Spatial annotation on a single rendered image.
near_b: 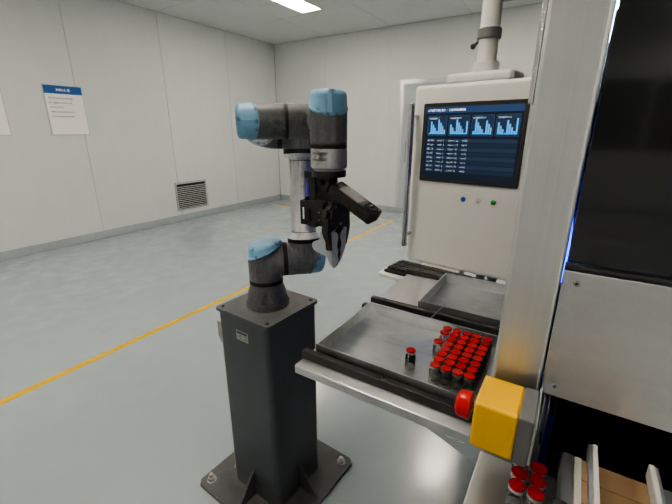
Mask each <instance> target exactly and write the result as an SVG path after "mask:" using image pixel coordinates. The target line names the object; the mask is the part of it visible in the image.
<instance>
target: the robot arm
mask: <svg viewBox="0 0 672 504"><path fill-rule="evenodd" d="M347 112H348V106H347V94H346V92H345V91H344V90H342V89H331V88H324V89H314V90H312V91H311V92H310V100H309V104H298V103H253V102H248V103H238V104H236V106H235V120H236V131H237V136H238V137H239V138H240V139H247V140H248V141H249V142H251V143H252V144H254V145H257V146H260V147H264V148H270V149H283V154H284V156H285V157H286V158H287V159H288V161H289V183H290V205H291V228H292V231H291V233H290V234H289V235H288V237H287V238H288V242H282V240H281V239H280V238H278V237H268V238H262V239H259V240H256V241H254V242H252V243H251V244H249V246H248V248H247V260H248V270H249V283H250V285H249V289H248V295H247V297H246V307H247V308H248V309H249V310H251V311H254V312H258V313H270V312H275V311H279V310H281V309H284V308H285V307H287V306H288V304H289V295H288V293H287V291H286V288H285V285H284V283H283V276H285V275H298V274H312V273H319V272H321V271H322V270H323V268H324V266H325V261H326V257H327V258H328V261H329V263H330V265H331V267H332V268H335V267H337V266H338V264H339V262H340V260H341V258H342V255H343V253H344V250H345V246H346V243H347V239H348V235H349V229H350V212H352V213H353V214H354V215H356V216H357V217H358V218H359V219H361V220H362V221H363V222H365V223H366V224H370V223H372V222H374V221H376V220H377V219H378V218H379V216H380V214H381V212H382V211H381V209H379V208H378V207H376V206H375V205H374V204H372V203H371V202H370V201H368V200H367V199H366V198H364V197H363V196H362V195H360V194H359V193H358V192H356V191H355V190H353V189H352V188H351V187H349V186H348V185H347V184H345V183H344V182H343V181H341V182H338V178H342V177H346V170H345V168H347ZM318 226H322V229H321V231H320V234H319V233H318V232H317V230H316V227H318Z"/></svg>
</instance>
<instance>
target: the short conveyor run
mask: <svg viewBox="0 0 672 504"><path fill-rule="evenodd" d="M645 477H646V482H647V485H646V484H643V483H641V482H638V481H636V480H633V479H630V478H628V477H625V476H622V475H620V474H617V473H614V472H612V471H609V470H607V469H604V468H601V467H599V466H598V446H597V445H595V444H588V448H587V452H586V462H585V461H583V460H581V458H579V457H576V456H575V458H574V456H573V455H572V454H569V453H567V452H563V454H562V455H561V459H560V464H559V468H558V472H557V476H556V481H555V482H556V496H555V499H553V500H552V501H551V503H550V504H572V494H573V504H672V492H670V491H667V490H665V489H663V487H662V482H661V478H660V473H659V469H658V468H656V467H655V466H654V465H651V464H649V466H648V469H647V472H646V475H645Z"/></svg>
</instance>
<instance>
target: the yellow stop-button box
mask: <svg viewBox="0 0 672 504"><path fill-rule="evenodd" d="M539 396H540V393H539V391H537V390H534V389H530V388H526V389H524V387H522V386H519V385H516V384H513V383H510V382H506V381H503V380H500V379H497V378H494V377H491V376H486V377H485V378H484V379H483V383H482V386H481V388H480V391H479V393H478V396H477V397H476V399H475V402H474V407H473V411H472V425H471V433H470V437H469V439H470V444H472V445H474V446H476V447H478V448H481V449H483V450H486V451H488V452H491V453H493V454H495V455H498V456H500V457H503V458H505V459H508V460H509V459H511V462H513V463H515V464H517V465H520V466H522V467H526V465H527V460H528V455H529V450H530V445H531V440H532V435H533V431H534V426H535V420H536V414H537V408H538V402H539Z"/></svg>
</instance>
